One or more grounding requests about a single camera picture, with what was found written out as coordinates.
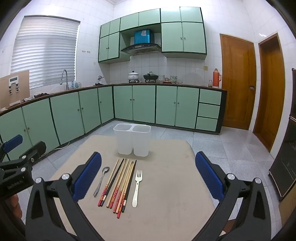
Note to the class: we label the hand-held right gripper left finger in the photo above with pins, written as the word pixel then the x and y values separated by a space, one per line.
pixel 87 177

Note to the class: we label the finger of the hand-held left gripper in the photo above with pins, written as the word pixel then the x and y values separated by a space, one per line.
pixel 13 142
pixel 34 151

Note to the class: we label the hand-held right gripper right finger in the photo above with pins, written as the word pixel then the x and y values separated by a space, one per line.
pixel 208 177

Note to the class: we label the metal spoon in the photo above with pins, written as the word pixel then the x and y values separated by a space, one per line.
pixel 105 171

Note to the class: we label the set of chopsticks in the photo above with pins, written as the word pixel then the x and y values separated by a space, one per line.
pixel 120 183

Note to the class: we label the white plastic fork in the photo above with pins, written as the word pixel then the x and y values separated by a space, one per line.
pixel 136 197

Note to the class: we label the white two-compartment utensil holder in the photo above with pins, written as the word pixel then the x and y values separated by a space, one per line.
pixel 138 143

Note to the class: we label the person's left hand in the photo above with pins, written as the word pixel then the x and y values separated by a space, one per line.
pixel 15 205

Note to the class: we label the cardboard box with white label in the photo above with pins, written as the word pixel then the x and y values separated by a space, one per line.
pixel 22 91

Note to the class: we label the dark red cloth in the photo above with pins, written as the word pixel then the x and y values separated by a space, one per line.
pixel 41 95

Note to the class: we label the metal kitchen faucet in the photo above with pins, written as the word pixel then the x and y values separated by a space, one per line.
pixel 67 81

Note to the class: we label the bottles beside sink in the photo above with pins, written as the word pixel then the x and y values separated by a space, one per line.
pixel 76 84

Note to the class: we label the black glass-front cabinet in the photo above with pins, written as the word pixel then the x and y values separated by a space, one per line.
pixel 285 157

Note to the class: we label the tan cardboard box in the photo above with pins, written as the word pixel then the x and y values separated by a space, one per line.
pixel 288 208

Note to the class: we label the green lower kitchen cabinets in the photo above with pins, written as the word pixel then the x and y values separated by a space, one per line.
pixel 143 104

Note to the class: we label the small glass jar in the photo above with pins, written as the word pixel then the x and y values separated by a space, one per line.
pixel 210 83

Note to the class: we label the white window blind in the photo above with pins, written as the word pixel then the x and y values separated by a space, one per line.
pixel 44 53

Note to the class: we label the orange thermos flask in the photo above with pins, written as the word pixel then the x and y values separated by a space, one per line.
pixel 216 78

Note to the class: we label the patterned ceramic jar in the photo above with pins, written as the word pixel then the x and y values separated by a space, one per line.
pixel 173 79
pixel 161 78

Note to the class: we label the plain wooden door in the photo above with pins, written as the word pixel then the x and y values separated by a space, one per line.
pixel 269 92

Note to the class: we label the white cooking pot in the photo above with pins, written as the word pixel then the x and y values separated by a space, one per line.
pixel 133 76

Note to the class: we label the black wok with lid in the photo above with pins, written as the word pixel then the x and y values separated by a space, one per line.
pixel 150 77

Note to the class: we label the black range hood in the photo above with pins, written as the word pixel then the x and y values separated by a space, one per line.
pixel 141 48

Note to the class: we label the blue range hood cover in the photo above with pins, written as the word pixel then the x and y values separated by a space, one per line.
pixel 143 37

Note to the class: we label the green upper wall cabinets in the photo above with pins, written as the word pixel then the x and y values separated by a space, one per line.
pixel 194 37

